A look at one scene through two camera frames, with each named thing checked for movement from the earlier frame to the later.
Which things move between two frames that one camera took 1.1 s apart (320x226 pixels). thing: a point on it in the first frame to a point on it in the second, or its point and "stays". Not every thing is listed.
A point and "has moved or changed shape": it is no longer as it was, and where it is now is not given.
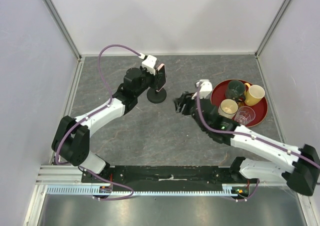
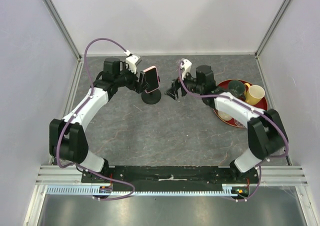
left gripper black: (155, 79) to (138, 87)
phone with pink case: (161, 78) has moved or changed shape
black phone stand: (156, 97) has moved or changed shape
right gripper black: (185, 98) to (176, 84)
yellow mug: (253, 94) stays
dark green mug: (235, 90) stays
